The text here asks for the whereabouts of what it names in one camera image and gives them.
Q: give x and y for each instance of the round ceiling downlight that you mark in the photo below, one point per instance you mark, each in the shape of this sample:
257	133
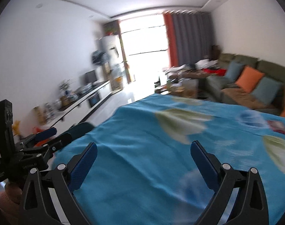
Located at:
40	5

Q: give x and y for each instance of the tall leafy houseplant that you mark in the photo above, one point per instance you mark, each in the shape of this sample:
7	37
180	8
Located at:
120	75

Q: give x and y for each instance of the black coffee table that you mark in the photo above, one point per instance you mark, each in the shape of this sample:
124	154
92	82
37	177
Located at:
175	91

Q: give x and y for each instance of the red cloth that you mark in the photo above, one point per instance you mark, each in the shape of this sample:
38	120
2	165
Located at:
214	72

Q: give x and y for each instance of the small potted plant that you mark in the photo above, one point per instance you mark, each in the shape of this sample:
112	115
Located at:
109	30

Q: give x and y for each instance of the white clothes pile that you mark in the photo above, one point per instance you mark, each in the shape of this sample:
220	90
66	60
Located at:
207	63

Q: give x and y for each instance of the covered standing fan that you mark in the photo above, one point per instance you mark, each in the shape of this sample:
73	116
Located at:
99	57

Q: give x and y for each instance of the blue cushion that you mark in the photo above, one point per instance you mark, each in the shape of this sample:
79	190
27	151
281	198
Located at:
234	71
266	91

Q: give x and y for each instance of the blue floral tablecloth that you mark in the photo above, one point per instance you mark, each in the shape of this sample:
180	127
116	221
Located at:
144	157

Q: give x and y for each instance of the white black TV cabinet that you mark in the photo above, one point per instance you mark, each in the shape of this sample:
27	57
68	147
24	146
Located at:
86	98

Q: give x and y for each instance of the white standing air conditioner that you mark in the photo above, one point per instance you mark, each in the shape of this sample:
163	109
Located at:
109	44

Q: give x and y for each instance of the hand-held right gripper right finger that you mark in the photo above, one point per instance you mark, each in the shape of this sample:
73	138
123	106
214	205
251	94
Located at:
203	164

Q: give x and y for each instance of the orange curtain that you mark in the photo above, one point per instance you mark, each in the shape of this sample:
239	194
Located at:
171	42

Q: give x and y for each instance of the grey curtain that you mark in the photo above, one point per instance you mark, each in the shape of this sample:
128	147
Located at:
194	37

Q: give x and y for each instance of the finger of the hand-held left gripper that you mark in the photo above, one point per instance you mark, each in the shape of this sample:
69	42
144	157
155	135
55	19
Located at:
60	141
47	132

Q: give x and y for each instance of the large window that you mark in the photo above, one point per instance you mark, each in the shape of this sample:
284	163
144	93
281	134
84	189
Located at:
144	39

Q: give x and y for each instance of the black monitor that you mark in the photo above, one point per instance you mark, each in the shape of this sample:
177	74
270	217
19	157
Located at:
91	77

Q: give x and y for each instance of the person's left hand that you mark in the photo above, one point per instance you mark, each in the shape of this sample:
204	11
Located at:
14	192

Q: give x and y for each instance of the small plant in vase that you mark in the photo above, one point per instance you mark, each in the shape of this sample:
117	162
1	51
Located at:
65	86

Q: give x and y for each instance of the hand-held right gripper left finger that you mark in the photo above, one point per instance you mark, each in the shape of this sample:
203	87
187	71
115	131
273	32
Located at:
83	166

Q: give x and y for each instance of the green sofa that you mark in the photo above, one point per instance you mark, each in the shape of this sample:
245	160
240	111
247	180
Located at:
269	68

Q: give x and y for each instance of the red snack packet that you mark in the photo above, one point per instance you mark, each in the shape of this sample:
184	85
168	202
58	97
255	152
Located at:
277	127

